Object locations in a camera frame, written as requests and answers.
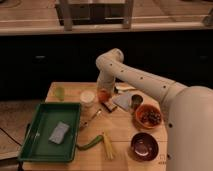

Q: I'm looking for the red apple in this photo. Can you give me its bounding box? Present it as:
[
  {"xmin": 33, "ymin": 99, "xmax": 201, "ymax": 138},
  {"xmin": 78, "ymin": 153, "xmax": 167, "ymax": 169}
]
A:
[{"xmin": 97, "ymin": 90, "xmax": 111, "ymax": 102}]

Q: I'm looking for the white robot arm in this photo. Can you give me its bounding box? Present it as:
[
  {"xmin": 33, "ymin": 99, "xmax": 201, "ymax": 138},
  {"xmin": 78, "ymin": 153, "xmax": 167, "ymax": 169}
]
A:
[{"xmin": 96, "ymin": 48, "xmax": 213, "ymax": 171}]

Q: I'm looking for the white paper cup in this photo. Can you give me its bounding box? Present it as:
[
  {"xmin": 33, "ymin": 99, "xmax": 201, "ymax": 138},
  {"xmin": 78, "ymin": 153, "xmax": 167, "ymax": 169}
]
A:
[{"xmin": 80, "ymin": 91, "xmax": 95, "ymax": 107}]

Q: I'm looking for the small metal cup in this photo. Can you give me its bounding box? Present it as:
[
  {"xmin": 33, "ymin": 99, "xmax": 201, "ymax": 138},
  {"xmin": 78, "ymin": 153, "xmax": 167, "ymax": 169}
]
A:
[{"xmin": 131, "ymin": 94, "xmax": 143, "ymax": 109}]

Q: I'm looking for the small green cup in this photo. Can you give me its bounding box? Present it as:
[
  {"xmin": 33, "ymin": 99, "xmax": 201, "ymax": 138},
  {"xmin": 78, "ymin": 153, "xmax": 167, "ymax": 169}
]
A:
[{"xmin": 54, "ymin": 87, "xmax": 65, "ymax": 101}]

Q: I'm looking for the white black small object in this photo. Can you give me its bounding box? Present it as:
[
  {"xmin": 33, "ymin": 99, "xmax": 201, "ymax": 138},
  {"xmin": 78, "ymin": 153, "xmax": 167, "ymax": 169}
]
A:
[{"xmin": 114, "ymin": 86, "xmax": 136, "ymax": 93}]

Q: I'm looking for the black rectangular block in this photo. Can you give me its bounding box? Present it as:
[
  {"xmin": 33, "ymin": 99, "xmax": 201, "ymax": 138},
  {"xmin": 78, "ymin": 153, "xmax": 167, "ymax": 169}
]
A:
[{"xmin": 102, "ymin": 102, "xmax": 117, "ymax": 113}]

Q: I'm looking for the grey folded cloth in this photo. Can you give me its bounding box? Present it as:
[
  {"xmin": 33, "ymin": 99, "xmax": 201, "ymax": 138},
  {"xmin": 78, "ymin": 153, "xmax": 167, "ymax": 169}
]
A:
[{"xmin": 112, "ymin": 92, "xmax": 133, "ymax": 111}]

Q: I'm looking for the metal spoon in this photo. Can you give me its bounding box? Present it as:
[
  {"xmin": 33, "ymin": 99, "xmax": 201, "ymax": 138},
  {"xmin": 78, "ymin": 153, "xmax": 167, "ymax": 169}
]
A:
[{"xmin": 79, "ymin": 109, "xmax": 102, "ymax": 130}]

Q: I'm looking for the orange bowl with food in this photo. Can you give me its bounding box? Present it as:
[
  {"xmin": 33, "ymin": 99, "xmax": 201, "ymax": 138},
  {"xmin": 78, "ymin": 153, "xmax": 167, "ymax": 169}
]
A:
[{"xmin": 134, "ymin": 104, "xmax": 162, "ymax": 129}]

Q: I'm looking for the green chili pepper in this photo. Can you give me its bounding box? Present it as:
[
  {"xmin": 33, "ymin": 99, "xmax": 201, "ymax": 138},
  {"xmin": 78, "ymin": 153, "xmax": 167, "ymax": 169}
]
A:
[{"xmin": 76, "ymin": 135, "xmax": 103, "ymax": 151}]

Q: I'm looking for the yellow corn cob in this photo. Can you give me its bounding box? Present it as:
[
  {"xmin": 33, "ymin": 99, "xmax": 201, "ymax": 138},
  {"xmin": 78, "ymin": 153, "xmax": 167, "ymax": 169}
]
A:
[{"xmin": 103, "ymin": 132, "xmax": 116, "ymax": 160}]

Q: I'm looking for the grey sponge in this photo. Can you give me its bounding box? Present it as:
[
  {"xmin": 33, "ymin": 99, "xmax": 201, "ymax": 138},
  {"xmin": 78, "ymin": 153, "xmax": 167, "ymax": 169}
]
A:
[{"xmin": 49, "ymin": 122, "xmax": 70, "ymax": 144}]

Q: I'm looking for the dark purple bowl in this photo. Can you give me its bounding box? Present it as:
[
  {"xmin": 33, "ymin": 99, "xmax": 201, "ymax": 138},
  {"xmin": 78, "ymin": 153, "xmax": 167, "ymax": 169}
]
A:
[{"xmin": 131, "ymin": 132, "xmax": 159, "ymax": 161}]

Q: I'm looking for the green plastic tray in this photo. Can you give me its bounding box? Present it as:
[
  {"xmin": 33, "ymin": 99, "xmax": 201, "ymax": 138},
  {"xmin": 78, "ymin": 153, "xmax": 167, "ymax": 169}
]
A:
[{"xmin": 18, "ymin": 102, "xmax": 81, "ymax": 162}]

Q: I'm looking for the wooden chair frame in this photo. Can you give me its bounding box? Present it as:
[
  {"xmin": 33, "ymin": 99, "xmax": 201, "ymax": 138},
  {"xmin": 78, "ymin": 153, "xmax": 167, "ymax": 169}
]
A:
[{"xmin": 54, "ymin": 0, "xmax": 134, "ymax": 31}]

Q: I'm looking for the black cable on floor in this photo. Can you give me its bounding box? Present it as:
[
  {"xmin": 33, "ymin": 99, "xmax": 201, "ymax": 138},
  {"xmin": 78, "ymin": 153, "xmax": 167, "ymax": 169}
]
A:
[{"xmin": 0, "ymin": 127, "xmax": 24, "ymax": 148}]

